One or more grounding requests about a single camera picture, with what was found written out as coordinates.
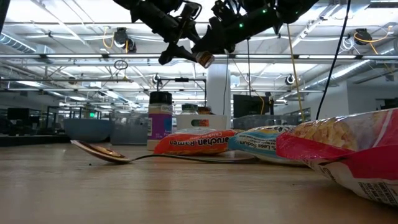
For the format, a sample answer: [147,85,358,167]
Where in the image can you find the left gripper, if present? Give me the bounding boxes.
[157,2,203,65]

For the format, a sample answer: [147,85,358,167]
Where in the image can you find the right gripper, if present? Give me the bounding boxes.
[191,0,259,54]

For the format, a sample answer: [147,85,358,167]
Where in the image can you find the small brown-lid jar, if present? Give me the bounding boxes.
[195,51,216,69]

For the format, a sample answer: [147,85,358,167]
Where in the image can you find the green-lid spice jar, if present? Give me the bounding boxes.
[181,103,199,116]

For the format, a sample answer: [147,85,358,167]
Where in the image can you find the small orange brown snack packet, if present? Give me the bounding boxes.
[197,106,215,116]

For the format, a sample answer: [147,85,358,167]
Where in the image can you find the orange white ramen packet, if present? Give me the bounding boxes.
[154,128,240,156]

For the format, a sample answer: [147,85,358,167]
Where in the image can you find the pink iridescent spoon rainbow handle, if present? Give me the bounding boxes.
[70,139,259,165]

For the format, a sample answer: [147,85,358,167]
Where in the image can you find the black monitor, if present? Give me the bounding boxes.
[233,94,274,118]

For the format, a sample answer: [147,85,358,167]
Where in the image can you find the black-lid purple-label spice jar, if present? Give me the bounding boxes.
[146,91,174,152]

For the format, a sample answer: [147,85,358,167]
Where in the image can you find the white plastic bin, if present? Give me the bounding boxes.
[175,114,228,131]

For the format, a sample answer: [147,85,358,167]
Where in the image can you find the gray plastic bin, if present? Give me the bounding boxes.
[231,114,312,131]
[109,111,149,146]

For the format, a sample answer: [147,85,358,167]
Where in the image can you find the blue yellow ramen packet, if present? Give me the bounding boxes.
[227,124,305,166]

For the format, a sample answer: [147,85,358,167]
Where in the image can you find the blue bowl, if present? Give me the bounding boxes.
[63,118,112,143]

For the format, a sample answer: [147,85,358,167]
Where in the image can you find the red yellow ramen packet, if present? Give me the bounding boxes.
[275,108,398,208]

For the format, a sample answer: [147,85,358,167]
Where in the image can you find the dark background desks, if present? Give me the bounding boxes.
[0,107,63,136]

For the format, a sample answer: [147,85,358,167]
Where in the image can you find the thin black hanging cable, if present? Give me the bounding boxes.
[246,39,251,97]

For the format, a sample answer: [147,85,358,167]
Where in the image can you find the yellow cable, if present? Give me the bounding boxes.
[285,23,307,122]

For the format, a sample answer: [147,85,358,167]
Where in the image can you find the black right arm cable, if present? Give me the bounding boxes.
[315,0,352,121]

